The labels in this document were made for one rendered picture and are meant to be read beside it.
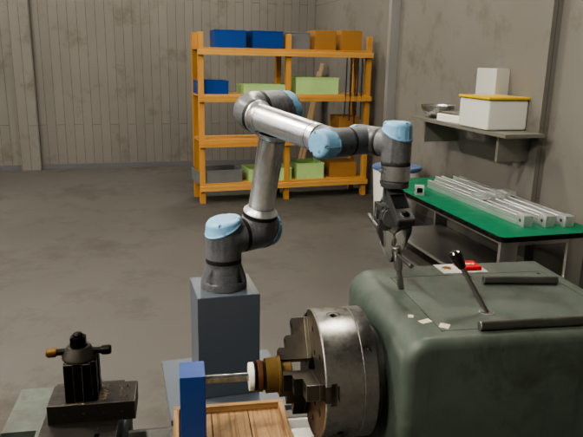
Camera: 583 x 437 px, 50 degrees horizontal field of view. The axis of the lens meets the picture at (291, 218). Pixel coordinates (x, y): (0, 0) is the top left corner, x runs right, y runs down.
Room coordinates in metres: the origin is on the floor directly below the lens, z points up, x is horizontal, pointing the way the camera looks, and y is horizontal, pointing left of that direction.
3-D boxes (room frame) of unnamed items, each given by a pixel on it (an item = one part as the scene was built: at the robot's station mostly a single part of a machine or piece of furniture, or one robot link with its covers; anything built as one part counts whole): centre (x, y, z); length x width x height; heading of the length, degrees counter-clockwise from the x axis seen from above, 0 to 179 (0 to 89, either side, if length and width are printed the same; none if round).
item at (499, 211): (5.20, -1.54, 0.39); 2.15 x 0.82 x 0.78; 16
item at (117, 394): (1.37, 0.48, 1.00); 0.20 x 0.10 x 0.05; 100
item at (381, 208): (1.57, -0.26, 1.47); 0.09 x 0.08 x 0.12; 10
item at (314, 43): (8.30, 0.16, 1.10); 2.38 x 0.64 x 2.20; 106
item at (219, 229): (1.93, 0.21, 1.27); 0.13 x 0.12 x 0.14; 131
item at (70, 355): (1.37, 0.51, 1.13); 0.08 x 0.08 x 0.03
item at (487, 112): (5.44, -1.73, 1.41); 0.49 x 0.40 x 0.28; 16
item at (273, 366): (1.37, 0.04, 1.08); 0.09 x 0.09 x 0.09; 10
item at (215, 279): (1.92, 0.22, 1.15); 0.15 x 0.15 x 0.10
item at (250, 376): (1.35, 0.15, 1.08); 0.13 x 0.07 x 0.07; 100
